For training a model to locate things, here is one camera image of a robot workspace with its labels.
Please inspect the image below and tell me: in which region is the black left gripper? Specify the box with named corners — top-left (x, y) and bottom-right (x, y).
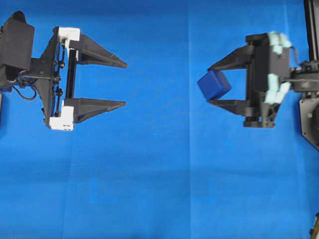
top-left (30, 27), bottom-right (127, 130)

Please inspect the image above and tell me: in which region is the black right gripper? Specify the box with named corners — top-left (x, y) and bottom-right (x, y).
top-left (207, 32), bottom-right (280, 128)

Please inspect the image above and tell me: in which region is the blue cube block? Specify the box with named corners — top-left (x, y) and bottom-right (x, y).
top-left (197, 70), bottom-right (231, 100)

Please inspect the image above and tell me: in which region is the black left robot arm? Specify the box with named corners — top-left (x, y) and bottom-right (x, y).
top-left (0, 19), bottom-right (127, 131)

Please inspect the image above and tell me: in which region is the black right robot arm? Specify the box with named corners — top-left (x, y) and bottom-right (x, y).
top-left (206, 32), bottom-right (319, 128)

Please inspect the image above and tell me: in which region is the blue table cloth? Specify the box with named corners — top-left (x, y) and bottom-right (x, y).
top-left (0, 0), bottom-right (319, 239)

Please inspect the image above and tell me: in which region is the yellowish clamp at bottom right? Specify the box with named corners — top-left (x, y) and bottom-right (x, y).
top-left (310, 212), bottom-right (319, 239)

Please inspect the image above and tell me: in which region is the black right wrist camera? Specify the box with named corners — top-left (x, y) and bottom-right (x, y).
top-left (254, 31), bottom-right (292, 105)

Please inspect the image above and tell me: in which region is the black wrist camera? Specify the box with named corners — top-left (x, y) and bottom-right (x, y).
top-left (0, 11), bottom-right (34, 84)
top-left (254, 31), bottom-right (292, 105)

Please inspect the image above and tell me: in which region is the black right camera cable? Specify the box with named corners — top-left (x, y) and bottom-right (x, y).
top-left (286, 46), bottom-right (319, 83)

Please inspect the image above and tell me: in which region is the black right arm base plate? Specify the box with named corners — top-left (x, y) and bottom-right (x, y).
top-left (299, 92), bottom-right (319, 151)

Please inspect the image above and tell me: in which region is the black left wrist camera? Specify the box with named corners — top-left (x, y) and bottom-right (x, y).
top-left (0, 11), bottom-right (34, 84)

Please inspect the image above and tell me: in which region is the black aluminium frame rail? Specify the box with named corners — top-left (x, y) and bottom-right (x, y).
top-left (304, 0), bottom-right (319, 61)

